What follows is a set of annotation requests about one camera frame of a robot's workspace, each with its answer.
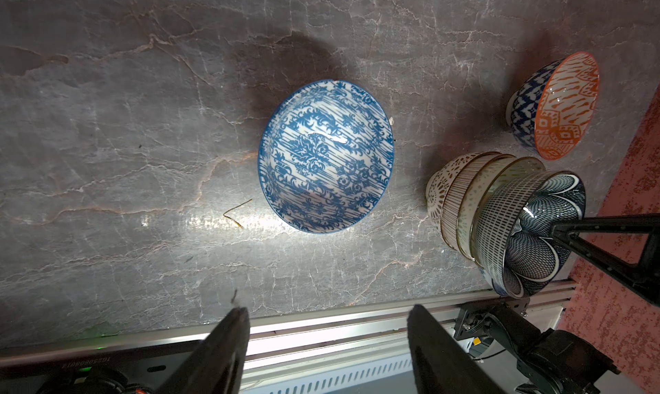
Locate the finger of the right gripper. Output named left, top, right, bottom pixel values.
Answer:
left=551, top=214, right=659, bottom=306

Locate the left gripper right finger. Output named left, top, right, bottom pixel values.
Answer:
left=407, top=305, right=503, bottom=394

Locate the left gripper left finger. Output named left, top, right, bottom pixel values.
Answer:
left=156, top=307, right=250, bottom=394

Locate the dark flower pattern bowl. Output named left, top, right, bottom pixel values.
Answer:
left=470, top=171, right=586, bottom=299

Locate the green triangle pattern bowl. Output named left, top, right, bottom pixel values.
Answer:
left=456, top=154, right=546, bottom=268

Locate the orange diamond pattern bowl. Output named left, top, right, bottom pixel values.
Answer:
left=505, top=52, right=600, bottom=160

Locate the blue floral bowl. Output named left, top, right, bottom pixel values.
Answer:
left=257, top=80, right=395, bottom=234

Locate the pink striped bowl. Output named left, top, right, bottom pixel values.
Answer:
left=441, top=151, right=501, bottom=251

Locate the red lattice pattern bowl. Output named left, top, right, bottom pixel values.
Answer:
left=426, top=152, right=484, bottom=227

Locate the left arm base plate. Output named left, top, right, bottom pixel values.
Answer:
left=29, top=359, right=174, bottom=394

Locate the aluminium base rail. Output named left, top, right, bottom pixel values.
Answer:
left=0, top=279, right=579, bottom=394

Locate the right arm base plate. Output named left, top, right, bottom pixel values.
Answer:
left=454, top=298, right=620, bottom=393

